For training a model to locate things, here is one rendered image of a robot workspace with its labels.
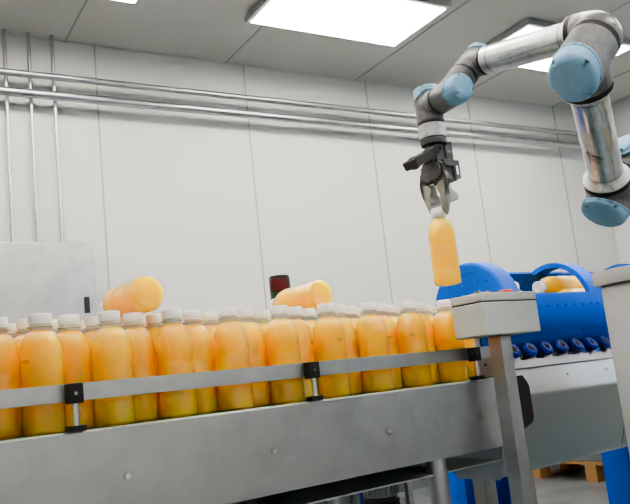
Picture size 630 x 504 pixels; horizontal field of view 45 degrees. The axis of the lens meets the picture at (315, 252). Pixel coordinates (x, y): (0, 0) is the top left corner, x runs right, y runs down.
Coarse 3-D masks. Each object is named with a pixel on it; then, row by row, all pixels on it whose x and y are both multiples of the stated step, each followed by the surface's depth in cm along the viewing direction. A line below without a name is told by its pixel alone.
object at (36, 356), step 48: (0, 336) 130; (48, 336) 131; (96, 336) 138; (144, 336) 145; (192, 336) 151; (240, 336) 153; (288, 336) 159; (336, 336) 167; (384, 336) 175; (0, 384) 128; (48, 384) 129; (240, 384) 150; (288, 384) 158; (336, 384) 165; (384, 384) 172; (0, 432) 126; (48, 432) 127
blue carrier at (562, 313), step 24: (480, 264) 221; (552, 264) 248; (624, 264) 272; (456, 288) 227; (480, 288) 220; (504, 288) 214; (528, 288) 259; (600, 288) 241; (552, 312) 224; (576, 312) 231; (600, 312) 238; (528, 336) 220; (552, 336) 227; (576, 336) 235
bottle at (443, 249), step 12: (432, 216) 205; (444, 216) 204; (432, 228) 202; (444, 228) 201; (432, 240) 201; (444, 240) 200; (432, 252) 201; (444, 252) 199; (456, 252) 201; (432, 264) 202; (444, 264) 199; (456, 264) 200; (444, 276) 198; (456, 276) 199
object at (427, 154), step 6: (426, 150) 204; (432, 150) 204; (438, 150) 206; (414, 156) 201; (420, 156) 200; (426, 156) 202; (432, 156) 203; (408, 162) 200; (414, 162) 199; (420, 162) 200; (408, 168) 201; (414, 168) 200
